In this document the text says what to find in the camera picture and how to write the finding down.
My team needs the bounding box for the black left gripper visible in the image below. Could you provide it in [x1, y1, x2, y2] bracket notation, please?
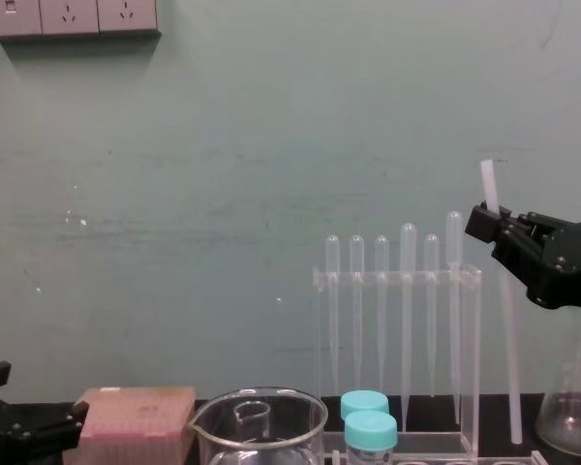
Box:
[0, 360, 91, 465]

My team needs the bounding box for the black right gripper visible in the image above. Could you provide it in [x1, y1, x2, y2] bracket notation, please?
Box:
[464, 204, 581, 312]

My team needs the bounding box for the white plastic stirring rod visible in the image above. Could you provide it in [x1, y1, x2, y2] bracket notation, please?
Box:
[479, 158, 524, 446]

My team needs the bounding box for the long clear plastic pipette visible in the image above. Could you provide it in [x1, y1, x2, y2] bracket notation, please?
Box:
[445, 210, 465, 426]
[399, 222, 417, 433]

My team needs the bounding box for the short clear plastic pipette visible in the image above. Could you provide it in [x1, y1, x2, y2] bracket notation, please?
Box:
[373, 233, 390, 391]
[324, 233, 342, 396]
[349, 233, 366, 389]
[423, 232, 441, 399]

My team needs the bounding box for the pink pipette tip box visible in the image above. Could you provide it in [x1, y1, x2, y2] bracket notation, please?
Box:
[61, 386, 198, 465]

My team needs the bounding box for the clear acrylic pipette rack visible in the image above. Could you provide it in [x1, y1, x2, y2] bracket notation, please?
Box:
[311, 263, 484, 457]

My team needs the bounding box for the clear glass conical flask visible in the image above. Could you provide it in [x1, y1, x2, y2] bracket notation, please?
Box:
[534, 307, 581, 455]

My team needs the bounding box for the small clear glass beaker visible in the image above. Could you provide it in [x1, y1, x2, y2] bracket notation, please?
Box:
[233, 401, 273, 441]

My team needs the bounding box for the vial with teal cap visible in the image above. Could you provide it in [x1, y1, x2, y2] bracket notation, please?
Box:
[339, 390, 390, 423]
[344, 410, 399, 465]

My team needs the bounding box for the large clear glass beaker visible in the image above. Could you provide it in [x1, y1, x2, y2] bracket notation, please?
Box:
[189, 386, 330, 465]

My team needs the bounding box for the clear acrylic tube rack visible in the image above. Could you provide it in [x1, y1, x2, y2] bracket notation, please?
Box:
[321, 448, 546, 465]

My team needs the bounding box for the grey wall socket panel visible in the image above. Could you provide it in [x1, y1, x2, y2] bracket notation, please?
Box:
[0, 0, 163, 41]

